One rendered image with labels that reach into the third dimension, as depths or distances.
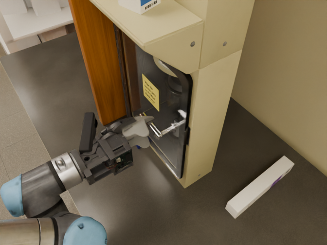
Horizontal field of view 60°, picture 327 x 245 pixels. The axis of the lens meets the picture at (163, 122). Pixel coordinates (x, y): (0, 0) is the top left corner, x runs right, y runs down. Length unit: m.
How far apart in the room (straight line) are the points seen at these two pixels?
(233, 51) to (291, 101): 0.48
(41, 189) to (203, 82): 0.39
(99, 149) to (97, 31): 0.34
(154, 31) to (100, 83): 0.51
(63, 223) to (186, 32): 0.37
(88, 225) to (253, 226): 0.52
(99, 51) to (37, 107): 0.44
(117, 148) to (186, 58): 0.26
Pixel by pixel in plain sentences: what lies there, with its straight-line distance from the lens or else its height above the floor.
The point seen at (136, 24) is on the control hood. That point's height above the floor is 1.51.
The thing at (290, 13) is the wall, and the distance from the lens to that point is 0.92.
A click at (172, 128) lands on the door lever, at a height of 1.21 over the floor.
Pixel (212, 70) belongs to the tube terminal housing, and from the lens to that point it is 0.56.
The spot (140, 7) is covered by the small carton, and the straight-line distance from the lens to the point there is 0.48.
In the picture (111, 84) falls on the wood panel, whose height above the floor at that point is 1.11.
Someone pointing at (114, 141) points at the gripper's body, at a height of 1.23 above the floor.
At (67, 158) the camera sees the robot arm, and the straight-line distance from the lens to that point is 0.64.
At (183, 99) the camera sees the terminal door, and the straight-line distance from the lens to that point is 0.59.
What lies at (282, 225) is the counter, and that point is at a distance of 0.92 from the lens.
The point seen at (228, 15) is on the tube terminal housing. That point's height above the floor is 1.50.
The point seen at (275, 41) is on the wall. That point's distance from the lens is 0.98.
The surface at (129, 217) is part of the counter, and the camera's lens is 0.87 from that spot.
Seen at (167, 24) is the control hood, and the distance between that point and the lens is 0.46.
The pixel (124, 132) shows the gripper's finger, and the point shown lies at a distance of 0.67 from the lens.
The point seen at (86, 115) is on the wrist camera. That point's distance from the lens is 0.71.
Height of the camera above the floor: 1.75
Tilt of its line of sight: 50 degrees down
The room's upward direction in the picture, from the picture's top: straight up
